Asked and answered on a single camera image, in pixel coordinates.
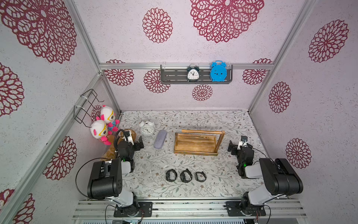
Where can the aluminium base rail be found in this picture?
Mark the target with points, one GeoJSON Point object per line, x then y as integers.
{"type": "Point", "coordinates": [194, 209]}

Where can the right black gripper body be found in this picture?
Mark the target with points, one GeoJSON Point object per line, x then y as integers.
{"type": "Point", "coordinates": [233, 148]}

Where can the white pink plush doll front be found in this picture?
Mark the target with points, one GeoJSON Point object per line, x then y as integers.
{"type": "Point", "coordinates": [99, 131]}

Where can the white pink plush doll back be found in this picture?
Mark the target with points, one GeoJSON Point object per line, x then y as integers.
{"type": "Point", "coordinates": [108, 115]}

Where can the grey wall shelf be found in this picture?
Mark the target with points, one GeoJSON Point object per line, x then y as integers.
{"type": "Point", "coordinates": [174, 76]}

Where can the black wire basket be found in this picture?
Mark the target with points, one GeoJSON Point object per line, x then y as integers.
{"type": "Point", "coordinates": [87, 111]}

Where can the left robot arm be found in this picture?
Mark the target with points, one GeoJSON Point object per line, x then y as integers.
{"type": "Point", "coordinates": [106, 181]}

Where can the blue alarm clock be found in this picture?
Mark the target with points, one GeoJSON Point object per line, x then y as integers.
{"type": "Point", "coordinates": [218, 72]}

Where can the grey glasses case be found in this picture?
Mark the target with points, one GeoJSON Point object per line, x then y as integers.
{"type": "Point", "coordinates": [160, 139]}

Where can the brown teddy bear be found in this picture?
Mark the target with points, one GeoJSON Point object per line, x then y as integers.
{"type": "Point", "coordinates": [110, 153]}

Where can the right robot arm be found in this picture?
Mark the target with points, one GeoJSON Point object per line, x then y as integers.
{"type": "Point", "coordinates": [279, 178]}

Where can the white alarm clock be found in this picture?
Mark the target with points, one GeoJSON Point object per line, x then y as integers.
{"type": "Point", "coordinates": [147, 127]}

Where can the dark green alarm clock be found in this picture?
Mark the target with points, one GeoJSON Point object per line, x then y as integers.
{"type": "Point", "coordinates": [193, 74]}

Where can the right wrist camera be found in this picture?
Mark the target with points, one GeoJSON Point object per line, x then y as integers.
{"type": "Point", "coordinates": [244, 142]}

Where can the wooden watch stand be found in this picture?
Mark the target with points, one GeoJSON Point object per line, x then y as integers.
{"type": "Point", "coordinates": [197, 142]}

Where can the black watch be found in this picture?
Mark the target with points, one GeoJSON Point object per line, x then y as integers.
{"type": "Point", "coordinates": [200, 176]}
{"type": "Point", "coordinates": [186, 176]}
{"type": "Point", "coordinates": [171, 175]}

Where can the white pink plush doll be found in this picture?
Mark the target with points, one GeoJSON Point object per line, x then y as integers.
{"type": "Point", "coordinates": [99, 131]}
{"type": "Point", "coordinates": [108, 115]}

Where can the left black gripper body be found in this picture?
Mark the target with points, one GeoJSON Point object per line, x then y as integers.
{"type": "Point", "coordinates": [133, 148]}

